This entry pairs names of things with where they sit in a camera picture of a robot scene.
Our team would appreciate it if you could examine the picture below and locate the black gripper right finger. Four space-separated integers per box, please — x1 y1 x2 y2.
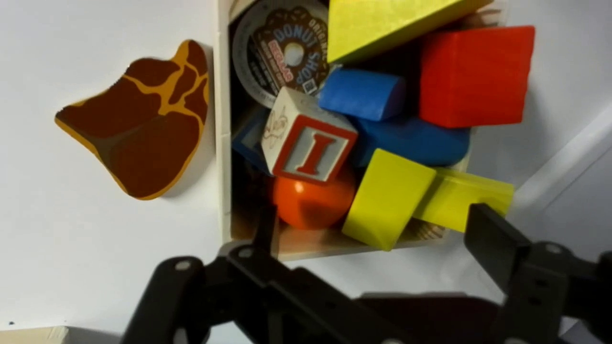
464 200 612 344

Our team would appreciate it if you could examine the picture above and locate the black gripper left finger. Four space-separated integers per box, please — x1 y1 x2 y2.
121 202 322 344

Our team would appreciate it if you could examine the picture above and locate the small open wooden crate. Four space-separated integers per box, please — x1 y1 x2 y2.
213 0 487 262

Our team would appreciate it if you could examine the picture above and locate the orange ball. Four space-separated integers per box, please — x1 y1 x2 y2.
270 168 360 231

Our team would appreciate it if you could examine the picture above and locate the brown giraffe pattern wooden piece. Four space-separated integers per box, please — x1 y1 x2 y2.
54 38 213 202

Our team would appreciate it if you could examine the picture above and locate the white letter I block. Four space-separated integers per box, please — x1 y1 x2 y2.
259 84 360 185

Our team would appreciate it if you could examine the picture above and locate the large blue wooden block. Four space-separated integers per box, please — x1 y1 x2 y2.
232 103 475 170

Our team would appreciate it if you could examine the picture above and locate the red wooden cube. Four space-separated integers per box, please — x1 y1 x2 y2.
418 25 538 130

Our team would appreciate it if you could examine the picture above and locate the Donut Shop coffee pod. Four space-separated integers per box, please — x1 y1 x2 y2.
230 0 334 111

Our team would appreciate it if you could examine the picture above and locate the small blue wooden block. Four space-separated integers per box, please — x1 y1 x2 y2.
316 67 408 122

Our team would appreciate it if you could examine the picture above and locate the yellow triangular wooden block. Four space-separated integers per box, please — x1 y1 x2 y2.
326 0 494 65

